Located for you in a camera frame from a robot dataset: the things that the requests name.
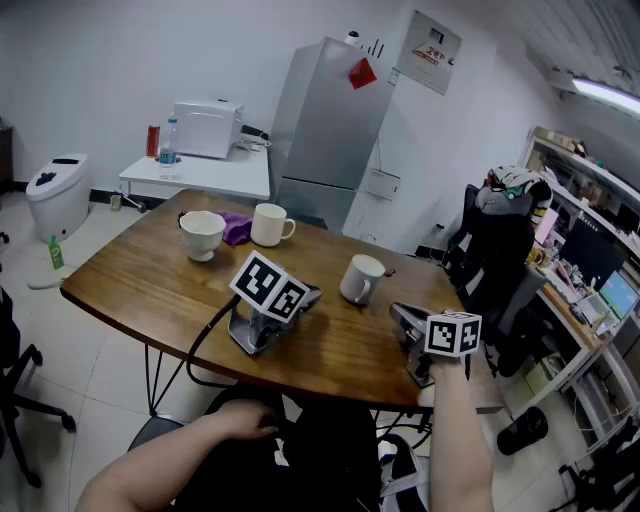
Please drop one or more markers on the black router antennas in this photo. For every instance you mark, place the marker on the black router antennas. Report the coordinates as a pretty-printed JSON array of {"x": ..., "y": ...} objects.
[{"x": 372, "y": 49}]

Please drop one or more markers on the white wall shelf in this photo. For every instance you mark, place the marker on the white wall shelf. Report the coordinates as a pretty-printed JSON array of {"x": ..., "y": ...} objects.
[{"x": 585, "y": 170}]

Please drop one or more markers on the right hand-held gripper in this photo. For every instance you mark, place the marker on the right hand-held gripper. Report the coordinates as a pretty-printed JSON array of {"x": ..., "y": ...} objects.
[{"x": 450, "y": 335}]

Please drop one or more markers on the black mesh office chair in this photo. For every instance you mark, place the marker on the black mesh office chair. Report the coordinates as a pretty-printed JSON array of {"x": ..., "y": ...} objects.
[{"x": 495, "y": 270}]

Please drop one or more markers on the white toilet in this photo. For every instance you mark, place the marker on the white toilet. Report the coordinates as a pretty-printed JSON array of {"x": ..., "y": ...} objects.
[{"x": 55, "y": 195}]

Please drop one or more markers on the small white camera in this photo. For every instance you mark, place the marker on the small white camera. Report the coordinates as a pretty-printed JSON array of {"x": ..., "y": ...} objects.
[{"x": 352, "y": 38}]

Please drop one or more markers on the white microwave oven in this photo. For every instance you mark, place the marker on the white microwave oven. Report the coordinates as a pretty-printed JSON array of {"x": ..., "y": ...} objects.
[{"x": 205, "y": 130}]

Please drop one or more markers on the red paper decoration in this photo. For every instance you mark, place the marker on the red paper decoration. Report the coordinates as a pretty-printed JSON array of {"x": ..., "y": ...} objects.
[{"x": 362, "y": 74}]

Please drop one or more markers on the black swivel chair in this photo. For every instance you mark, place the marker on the black swivel chair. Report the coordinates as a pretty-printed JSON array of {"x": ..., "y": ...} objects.
[{"x": 20, "y": 380}]

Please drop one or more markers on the red drink can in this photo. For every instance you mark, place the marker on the red drink can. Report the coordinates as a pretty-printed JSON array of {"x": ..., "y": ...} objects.
[{"x": 153, "y": 141}]

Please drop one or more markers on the white bowl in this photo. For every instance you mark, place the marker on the white bowl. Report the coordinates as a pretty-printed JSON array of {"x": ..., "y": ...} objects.
[{"x": 201, "y": 232}]

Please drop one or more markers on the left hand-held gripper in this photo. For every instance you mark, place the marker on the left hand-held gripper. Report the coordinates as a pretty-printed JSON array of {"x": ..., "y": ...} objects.
[{"x": 260, "y": 280}]

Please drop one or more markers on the white wall box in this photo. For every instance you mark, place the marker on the white wall box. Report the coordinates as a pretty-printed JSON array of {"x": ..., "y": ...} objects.
[{"x": 384, "y": 184}]

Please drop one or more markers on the green bottle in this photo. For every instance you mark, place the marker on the green bottle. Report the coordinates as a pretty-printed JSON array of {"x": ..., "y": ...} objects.
[{"x": 56, "y": 254}]

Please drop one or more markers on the white cluttered desk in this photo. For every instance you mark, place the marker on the white cluttered desk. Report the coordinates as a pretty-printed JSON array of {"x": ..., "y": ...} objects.
[{"x": 575, "y": 320}]

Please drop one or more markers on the black cylinder on floor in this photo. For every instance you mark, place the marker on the black cylinder on floor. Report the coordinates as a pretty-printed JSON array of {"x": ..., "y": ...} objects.
[{"x": 522, "y": 430}]

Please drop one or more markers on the person's left hand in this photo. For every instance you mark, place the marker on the person's left hand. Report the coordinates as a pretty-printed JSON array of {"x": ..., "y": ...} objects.
[{"x": 247, "y": 417}]

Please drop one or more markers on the plush toy on chair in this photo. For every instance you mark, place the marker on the plush toy on chair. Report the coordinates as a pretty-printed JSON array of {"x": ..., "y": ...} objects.
[{"x": 515, "y": 192}]

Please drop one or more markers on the silver refrigerator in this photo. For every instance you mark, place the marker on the silver refrigerator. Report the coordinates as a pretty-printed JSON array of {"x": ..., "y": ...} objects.
[{"x": 325, "y": 130}]

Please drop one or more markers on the black metal table legs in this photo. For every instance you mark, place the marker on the black metal table legs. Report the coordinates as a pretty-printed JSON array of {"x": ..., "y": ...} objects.
[{"x": 155, "y": 385}]

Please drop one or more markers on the person's right forearm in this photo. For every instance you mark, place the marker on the person's right forearm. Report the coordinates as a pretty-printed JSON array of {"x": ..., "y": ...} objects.
[{"x": 460, "y": 440}]

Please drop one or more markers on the lit laptop screen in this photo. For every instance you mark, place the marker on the lit laptop screen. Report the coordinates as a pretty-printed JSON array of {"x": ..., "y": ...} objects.
[{"x": 620, "y": 295}]

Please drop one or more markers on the white side table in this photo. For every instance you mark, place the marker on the white side table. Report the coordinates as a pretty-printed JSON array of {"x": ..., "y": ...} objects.
[{"x": 210, "y": 172}]

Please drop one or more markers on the person's left forearm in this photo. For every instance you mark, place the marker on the person's left forearm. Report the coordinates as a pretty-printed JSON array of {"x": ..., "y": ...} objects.
[{"x": 150, "y": 470}]

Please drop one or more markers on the ceiling tube light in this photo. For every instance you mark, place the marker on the ceiling tube light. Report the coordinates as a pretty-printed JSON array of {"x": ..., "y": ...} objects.
[{"x": 607, "y": 94}]

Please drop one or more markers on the clear water bottle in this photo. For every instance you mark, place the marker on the clear water bottle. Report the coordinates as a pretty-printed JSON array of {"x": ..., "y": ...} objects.
[{"x": 168, "y": 150}]

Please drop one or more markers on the white electrical panel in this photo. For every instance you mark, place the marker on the white electrical panel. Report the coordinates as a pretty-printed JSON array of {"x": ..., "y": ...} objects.
[{"x": 429, "y": 50}]

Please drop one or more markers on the person's black clothing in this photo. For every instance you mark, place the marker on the person's black clothing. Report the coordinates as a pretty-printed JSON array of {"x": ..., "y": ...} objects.
[{"x": 325, "y": 460}]

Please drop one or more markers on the purple cloth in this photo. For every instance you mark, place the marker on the purple cloth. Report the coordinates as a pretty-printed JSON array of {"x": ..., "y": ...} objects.
[{"x": 237, "y": 227}]

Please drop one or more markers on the black computer monitor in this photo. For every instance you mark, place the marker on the black computer monitor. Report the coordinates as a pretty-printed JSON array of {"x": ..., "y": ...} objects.
[{"x": 590, "y": 252}]

